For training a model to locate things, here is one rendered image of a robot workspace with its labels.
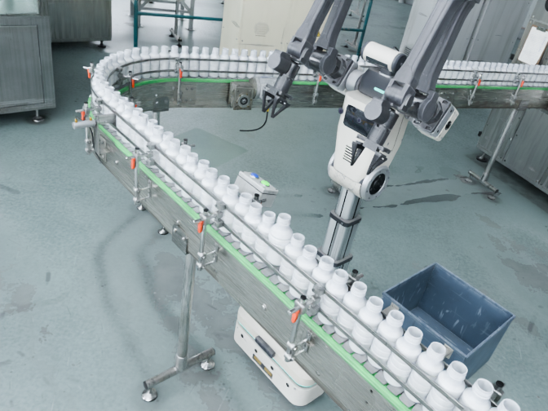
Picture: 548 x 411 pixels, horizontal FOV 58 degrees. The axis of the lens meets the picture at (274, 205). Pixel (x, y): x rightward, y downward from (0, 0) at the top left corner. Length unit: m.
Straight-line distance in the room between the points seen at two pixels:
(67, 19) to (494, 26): 5.72
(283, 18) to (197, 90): 2.74
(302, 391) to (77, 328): 1.16
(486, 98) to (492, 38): 3.92
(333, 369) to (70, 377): 1.44
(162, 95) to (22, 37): 1.73
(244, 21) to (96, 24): 2.07
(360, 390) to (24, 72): 3.76
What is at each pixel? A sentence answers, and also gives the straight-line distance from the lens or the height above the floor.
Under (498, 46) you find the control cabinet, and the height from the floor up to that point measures 0.64.
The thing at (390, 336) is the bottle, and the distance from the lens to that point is 1.25.
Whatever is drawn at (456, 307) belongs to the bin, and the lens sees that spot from 1.90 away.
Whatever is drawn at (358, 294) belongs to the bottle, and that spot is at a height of 1.15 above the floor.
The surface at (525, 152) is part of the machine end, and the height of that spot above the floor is 0.35.
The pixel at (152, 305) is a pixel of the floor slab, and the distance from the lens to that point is 2.79.
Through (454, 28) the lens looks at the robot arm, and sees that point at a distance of 1.69.
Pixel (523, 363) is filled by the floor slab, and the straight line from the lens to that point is 3.20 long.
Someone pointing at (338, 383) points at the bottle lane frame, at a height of 0.89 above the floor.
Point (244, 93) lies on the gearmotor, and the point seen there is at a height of 0.96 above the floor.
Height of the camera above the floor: 1.96
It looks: 32 degrees down
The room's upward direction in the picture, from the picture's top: 11 degrees clockwise
